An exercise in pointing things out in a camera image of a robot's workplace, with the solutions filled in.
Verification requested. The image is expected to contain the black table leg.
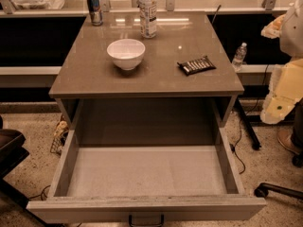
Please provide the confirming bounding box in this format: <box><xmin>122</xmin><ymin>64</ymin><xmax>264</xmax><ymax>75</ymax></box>
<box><xmin>235</xmin><ymin>99</ymin><xmax>261</xmax><ymax>150</ymax></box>

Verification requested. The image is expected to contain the white ceramic bowl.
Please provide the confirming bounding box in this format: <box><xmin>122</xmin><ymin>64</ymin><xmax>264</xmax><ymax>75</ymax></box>
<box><xmin>107</xmin><ymin>39</ymin><xmax>146</xmax><ymax>70</ymax></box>

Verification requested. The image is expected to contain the wire basket with objects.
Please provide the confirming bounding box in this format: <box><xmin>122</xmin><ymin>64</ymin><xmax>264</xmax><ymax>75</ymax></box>
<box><xmin>50</xmin><ymin>116</ymin><xmax>69</xmax><ymax>155</ymax></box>

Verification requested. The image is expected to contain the blue energy drink can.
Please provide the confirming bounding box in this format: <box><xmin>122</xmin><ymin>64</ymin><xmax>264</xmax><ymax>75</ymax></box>
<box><xmin>86</xmin><ymin>0</ymin><xmax>102</xmax><ymax>26</ymax></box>

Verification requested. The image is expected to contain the black chair at left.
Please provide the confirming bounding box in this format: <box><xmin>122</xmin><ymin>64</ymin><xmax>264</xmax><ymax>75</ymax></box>
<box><xmin>0</xmin><ymin>115</ymin><xmax>61</xmax><ymax>227</ymax></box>

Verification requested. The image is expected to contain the clear plastic bottle on cabinet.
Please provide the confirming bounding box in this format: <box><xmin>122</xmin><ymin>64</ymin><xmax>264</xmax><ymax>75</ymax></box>
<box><xmin>137</xmin><ymin>0</ymin><xmax>157</xmax><ymax>38</ymax></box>

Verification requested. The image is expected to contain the black chair base with caster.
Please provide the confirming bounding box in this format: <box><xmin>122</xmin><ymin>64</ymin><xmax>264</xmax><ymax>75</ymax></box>
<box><xmin>254</xmin><ymin>153</ymin><xmax>303</xmax><ymax>201</ymax></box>

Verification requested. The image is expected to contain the grey top drawer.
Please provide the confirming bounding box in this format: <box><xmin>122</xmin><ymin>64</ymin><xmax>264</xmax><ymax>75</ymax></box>
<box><xmin>26</xmin><ymin>98</ymin><xmax>268</xmax><ymax>224</ymax></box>

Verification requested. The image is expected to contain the black snack bar packet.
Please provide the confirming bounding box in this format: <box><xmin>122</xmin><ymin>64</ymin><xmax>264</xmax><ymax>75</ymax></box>
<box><xmin>177</xmin><ymin>56</ymin><xmax>216</xmax><ymax>76</ymax></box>

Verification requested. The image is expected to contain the black floor cable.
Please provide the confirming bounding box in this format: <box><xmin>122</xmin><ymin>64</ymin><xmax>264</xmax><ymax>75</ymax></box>
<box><xmin>229</xmin><ymin>63</ymin><xmax>270</xmax><ymax>175</ymax></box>

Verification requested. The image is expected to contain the brown shoe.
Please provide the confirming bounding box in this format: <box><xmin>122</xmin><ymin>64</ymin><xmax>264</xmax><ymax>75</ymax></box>
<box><xmin>277</xmin><ymin>130</ymin><xmax>303</xmax><ymax>155</ymax></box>

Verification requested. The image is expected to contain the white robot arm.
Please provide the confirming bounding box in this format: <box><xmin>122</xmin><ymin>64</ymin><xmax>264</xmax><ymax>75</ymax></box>
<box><xmin>260</xmin><ymin>0</ymin><xmax>303</xmax><ymax>124</ymax></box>

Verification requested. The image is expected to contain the small water bottle on ledge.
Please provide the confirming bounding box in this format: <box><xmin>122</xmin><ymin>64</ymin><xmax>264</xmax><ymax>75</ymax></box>
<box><xmin>232</xmin><ymin>43</ymin><xmax>247</xmax><ymax>71</ymax></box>

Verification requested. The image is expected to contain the grey cabinet with glossy top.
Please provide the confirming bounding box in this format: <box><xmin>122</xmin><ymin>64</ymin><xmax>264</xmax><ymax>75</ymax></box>
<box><xmin>50</xmin><ymin>11</ymin><xmax>243</xmax><ymax>147</ymax></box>

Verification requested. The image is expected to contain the black metal drawer handle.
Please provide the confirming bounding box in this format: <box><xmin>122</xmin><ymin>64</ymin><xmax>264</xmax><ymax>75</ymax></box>
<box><xmin>128</xmin><ymin>215</ymin><xmax>165</xmax><ymax>227</ymax></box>

